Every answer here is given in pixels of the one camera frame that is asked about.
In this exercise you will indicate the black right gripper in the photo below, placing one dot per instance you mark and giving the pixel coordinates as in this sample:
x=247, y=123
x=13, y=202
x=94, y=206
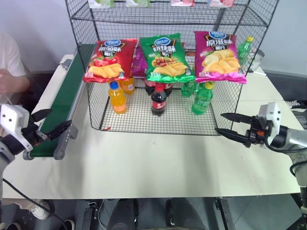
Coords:
x=256, y=134

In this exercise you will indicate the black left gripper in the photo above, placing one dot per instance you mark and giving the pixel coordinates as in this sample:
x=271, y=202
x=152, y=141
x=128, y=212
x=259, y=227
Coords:
x=32, y=134

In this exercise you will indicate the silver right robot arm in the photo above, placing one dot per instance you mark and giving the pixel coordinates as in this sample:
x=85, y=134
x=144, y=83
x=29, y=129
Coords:
x=296, y=141

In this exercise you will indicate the person's bare forearm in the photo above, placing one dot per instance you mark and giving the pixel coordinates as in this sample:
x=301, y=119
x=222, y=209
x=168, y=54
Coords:
x=16, y=82

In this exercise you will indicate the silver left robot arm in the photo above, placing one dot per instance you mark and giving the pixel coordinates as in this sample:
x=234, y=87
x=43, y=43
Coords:
x=6, y=149

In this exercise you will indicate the green soda bottle yellow cap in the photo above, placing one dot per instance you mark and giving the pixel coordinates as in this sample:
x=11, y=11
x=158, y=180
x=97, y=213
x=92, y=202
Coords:
x=202, y=100
x=243, y=51

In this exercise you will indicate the black device with white print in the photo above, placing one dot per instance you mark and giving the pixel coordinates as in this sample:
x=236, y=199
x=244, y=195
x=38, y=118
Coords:
x=298, y=112

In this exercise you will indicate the grey white device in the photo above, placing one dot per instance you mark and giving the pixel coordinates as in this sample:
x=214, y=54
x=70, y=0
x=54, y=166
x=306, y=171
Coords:
x=257, y=61

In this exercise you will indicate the magenta potato chips bag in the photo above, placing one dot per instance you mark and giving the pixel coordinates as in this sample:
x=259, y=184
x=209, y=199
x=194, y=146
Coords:
x=219, y=57

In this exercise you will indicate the orange soda bottle blue cap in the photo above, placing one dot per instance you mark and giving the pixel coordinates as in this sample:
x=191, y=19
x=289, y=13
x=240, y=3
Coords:
x=118, y=100

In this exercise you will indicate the person in white shirt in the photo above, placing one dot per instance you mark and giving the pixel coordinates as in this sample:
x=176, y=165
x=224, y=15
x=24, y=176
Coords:
x=8, y=55

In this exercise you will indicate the cola bottle red cap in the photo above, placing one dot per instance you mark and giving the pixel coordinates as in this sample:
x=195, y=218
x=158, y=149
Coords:
x=158, y=101

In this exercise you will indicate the red potato chips bag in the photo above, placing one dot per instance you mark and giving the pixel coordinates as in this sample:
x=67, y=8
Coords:
x=112, y=60

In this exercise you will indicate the white shoe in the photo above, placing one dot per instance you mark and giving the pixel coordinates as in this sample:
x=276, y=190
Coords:
x=40, y=210

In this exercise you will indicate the green potato chips bag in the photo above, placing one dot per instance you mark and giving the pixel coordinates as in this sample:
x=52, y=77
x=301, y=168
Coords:
x=165, y=60

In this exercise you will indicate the purple potato chips bag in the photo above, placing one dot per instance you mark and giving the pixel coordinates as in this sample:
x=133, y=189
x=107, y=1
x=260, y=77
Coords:
x=139, y=64

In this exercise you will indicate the pink white snack package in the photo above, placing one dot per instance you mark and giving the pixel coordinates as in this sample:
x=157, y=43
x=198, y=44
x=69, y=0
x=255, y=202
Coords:
x=182, y=2
x=221, y=2

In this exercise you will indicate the green white snack package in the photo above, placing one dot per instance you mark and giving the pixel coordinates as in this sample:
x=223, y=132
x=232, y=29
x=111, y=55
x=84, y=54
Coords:
x=138, y=2
x=102, y=2

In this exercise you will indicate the green conveyor belt grey frame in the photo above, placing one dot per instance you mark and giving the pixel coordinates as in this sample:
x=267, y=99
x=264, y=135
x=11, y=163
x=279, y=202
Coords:
x=61, y=95

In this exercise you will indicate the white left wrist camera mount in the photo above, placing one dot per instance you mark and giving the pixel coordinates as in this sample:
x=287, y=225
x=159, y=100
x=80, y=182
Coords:
x=12, y=119

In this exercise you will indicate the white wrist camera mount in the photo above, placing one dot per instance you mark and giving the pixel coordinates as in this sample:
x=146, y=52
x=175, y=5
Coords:
x=272, y=115
x=12, y=119

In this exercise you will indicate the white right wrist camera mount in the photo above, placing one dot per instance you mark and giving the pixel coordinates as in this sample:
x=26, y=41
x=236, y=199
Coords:
x=272, y=115

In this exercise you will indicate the black table leg bracket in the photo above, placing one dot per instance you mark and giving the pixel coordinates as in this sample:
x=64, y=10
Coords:
x=224, y=213
x=89, y=216

